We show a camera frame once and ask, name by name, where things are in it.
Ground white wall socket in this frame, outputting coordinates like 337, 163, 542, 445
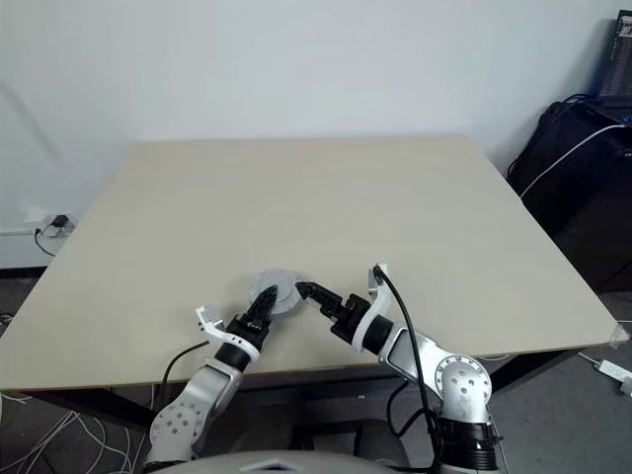
37, 213, 78, 238

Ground white cable on bag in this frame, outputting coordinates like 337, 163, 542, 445
520, 122, 626, 197

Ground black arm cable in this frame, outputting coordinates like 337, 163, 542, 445
160, 342, 211, 396
372, 263, 445, 474

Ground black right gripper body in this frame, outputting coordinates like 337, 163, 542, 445
320, 293, 372, 345

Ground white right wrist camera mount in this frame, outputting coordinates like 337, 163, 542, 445
351, 265, 394, 353

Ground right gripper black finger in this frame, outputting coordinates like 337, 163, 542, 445
294, 279, 345, 305
303, 291, 338, 318

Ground black table frame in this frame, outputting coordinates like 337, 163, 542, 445
9, 353, 544, 426

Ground grey robot torso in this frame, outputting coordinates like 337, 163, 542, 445
190, 446, 416, 474

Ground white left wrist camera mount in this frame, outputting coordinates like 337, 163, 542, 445
195, 304, 262, 361

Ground white power strip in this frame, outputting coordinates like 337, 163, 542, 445
590, 357, 632, 396

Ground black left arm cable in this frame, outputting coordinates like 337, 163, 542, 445
160, 342, 211, 396

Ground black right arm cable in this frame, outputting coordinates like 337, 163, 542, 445
372, 263, 445, 474

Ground large black bag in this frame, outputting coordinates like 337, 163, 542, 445
508, 101, 632, 292

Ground thin black wall cable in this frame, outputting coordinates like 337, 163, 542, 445
33, 226, 58, 258

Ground grey motor housing copper windings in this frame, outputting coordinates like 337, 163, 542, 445
246, 283, 303, 319

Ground white floor cable tangle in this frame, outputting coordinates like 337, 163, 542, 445
0, 310, 149, 474

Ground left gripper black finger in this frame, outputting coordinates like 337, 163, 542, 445
245, 288, 272, 323
260, 285, 283, 325

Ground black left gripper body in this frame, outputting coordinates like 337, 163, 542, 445
225, 313, 272, 343

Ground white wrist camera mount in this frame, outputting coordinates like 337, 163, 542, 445
351, 265, 394, 353
195, 304, 262, 361

